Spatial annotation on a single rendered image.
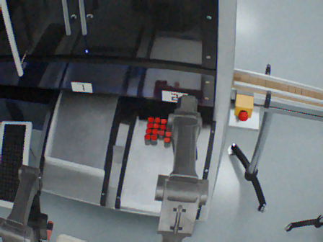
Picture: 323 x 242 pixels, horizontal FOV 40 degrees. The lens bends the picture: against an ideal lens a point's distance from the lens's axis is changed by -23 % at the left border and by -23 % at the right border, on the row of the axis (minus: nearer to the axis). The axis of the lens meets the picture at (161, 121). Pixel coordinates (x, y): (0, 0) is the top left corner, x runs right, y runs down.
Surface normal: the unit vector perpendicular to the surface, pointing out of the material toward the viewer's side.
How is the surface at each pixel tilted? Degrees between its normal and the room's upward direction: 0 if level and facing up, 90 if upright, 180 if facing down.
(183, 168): 37
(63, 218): 0
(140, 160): 0
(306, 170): 0
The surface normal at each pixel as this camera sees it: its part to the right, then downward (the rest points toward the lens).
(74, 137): -0.02, -0.50
